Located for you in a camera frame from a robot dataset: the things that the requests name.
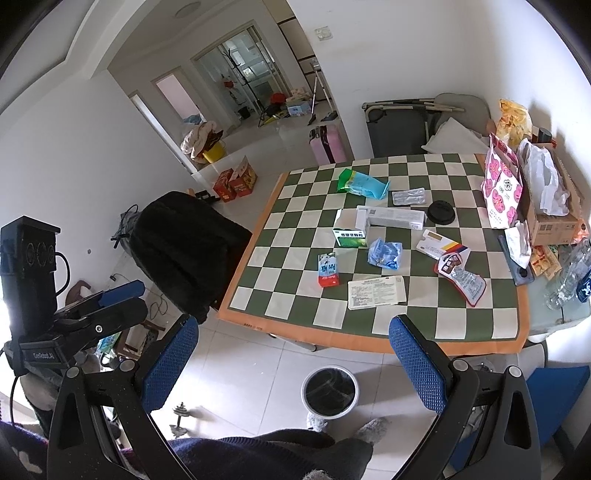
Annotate white medicine instruction leaflet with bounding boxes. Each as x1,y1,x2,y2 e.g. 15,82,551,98
348,276,407,310

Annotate green white medicine box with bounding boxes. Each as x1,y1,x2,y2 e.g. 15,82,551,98
332,228,368,248

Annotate white round trash bin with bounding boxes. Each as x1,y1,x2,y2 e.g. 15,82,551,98
301,365,360,420

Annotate black cloth covered chair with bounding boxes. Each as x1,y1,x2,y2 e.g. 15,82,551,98
129,191,252,323

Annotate right grey slipper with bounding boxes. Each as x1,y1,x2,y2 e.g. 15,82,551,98
353,417,391,445

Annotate red white snack wrapper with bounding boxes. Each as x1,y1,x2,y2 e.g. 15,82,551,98
436,252,487,307

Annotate crumpled blue plastic wrapper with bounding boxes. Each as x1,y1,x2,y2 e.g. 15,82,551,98
368,238,404,270

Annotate blue seat chair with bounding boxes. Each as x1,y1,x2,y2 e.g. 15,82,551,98
450,365,590,479

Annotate white orange medicine box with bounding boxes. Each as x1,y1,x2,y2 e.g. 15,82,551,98
417,229,471,261

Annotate person's dark trouser legs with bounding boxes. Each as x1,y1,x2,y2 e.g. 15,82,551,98
169,430,374,479

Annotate red orange cardboard boxes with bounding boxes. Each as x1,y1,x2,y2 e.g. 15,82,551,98
213,156,257,202

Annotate green white checkered table mat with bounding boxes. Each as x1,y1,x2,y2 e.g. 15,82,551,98
219,154,530,356

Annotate yellow bucket with clothes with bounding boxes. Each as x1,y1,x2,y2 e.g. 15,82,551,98
180,121,223,164

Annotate black round lid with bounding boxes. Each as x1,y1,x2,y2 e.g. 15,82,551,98
427,200,456,225

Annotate long white medicine box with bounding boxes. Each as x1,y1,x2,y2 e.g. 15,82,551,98
356,206,425,231

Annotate clear plastic bottle blue label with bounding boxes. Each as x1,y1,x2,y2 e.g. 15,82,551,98
576,271,591,303

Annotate silver blister pack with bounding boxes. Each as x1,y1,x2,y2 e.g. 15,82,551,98
392,187,426,206

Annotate green blue snack bag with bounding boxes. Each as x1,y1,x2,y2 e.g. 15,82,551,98
338,168,389,200

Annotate pink floral paper bag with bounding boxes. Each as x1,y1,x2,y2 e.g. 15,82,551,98
481,134,523,230

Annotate brown cardboard box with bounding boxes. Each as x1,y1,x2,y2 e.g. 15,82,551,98
521,143,583,246

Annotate black coat rack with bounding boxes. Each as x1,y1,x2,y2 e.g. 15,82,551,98
218,45,264,116

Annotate white plastic bag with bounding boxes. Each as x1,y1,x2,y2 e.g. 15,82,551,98
518,138,570,217

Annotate pink suitcase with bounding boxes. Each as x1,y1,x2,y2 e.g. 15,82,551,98
308,124,346,166

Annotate folded dark camp bed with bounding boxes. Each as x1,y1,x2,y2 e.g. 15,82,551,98
362,99,465,158

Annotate yellow orange snack bag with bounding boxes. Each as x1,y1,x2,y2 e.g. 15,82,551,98
496,99,533,150

